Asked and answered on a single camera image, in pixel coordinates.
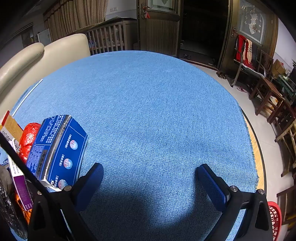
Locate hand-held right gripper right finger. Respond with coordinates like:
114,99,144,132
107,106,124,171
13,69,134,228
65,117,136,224
196,164,276,241

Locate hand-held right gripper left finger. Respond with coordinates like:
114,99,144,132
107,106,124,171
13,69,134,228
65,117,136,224
28,163,104,241

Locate blue box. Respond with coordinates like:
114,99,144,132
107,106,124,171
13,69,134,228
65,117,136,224
26,114,89,192

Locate white and purple box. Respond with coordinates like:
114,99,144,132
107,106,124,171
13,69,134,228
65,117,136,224
8,139,34,211

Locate red plastic basket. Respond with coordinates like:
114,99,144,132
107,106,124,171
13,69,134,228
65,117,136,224
267,201,282,241

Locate orange plastic bag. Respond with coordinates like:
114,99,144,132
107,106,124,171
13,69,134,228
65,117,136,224
15,193,31,223

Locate red plastic bag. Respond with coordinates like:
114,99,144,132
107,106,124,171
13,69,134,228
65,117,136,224
19,123,42,164

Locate white and red box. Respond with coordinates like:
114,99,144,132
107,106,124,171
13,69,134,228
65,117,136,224
0,110,23,149

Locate light wooden chair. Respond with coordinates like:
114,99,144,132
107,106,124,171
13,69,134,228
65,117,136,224
275,120,296,176

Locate blue tablecloth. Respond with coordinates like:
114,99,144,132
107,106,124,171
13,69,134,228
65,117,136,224
10,50,259,241

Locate dark wooden chair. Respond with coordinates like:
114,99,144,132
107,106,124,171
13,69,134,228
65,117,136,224
250,50,286,116

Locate cardboard box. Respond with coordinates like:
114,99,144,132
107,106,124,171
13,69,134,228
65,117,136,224
272,59,286,78

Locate cream leather sofa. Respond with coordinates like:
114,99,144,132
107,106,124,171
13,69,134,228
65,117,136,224
0,34,91,121

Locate red and white cloth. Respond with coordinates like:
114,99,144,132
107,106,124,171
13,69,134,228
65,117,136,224
236,35,253,67

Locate wooden crib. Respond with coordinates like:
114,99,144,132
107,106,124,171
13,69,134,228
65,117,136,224
86,20,138,56

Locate white board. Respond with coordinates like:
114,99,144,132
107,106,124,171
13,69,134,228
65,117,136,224
38,28,51,45

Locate brown door with keys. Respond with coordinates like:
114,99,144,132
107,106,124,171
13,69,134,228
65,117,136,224
136,0,182,57

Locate beige curtain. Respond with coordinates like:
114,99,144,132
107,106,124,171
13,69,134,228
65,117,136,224
44,0,109,42

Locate brown door with glass pane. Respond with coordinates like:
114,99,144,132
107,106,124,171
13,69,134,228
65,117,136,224
218,0,279,72

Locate black cable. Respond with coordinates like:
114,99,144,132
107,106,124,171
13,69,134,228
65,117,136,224
0,133,72,241

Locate metal frame chair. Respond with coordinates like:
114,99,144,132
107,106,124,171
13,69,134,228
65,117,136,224
231,42,262,87

